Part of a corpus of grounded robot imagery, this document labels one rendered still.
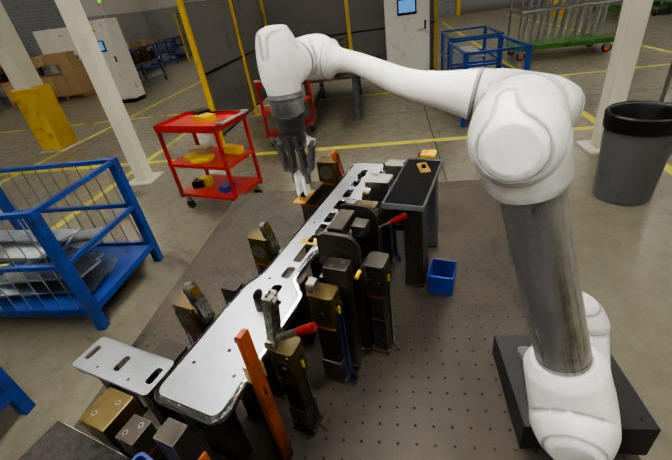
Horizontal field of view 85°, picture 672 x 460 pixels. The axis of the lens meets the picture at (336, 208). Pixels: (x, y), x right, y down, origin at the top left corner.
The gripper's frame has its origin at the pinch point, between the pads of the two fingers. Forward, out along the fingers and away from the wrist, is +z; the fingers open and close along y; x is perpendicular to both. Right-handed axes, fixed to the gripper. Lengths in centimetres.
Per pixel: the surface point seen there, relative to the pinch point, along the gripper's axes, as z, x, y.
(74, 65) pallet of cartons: 25, -747, 1131
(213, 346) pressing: 31, 37, 16
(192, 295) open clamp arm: 22.5, 28.7, 26.1
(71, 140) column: 115, -342, 655
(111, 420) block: 26, 62, 21
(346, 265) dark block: 19.2, 11.3, -15.1
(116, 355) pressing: 31, 46, 42
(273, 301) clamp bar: 11.0, 35.6, -7.1
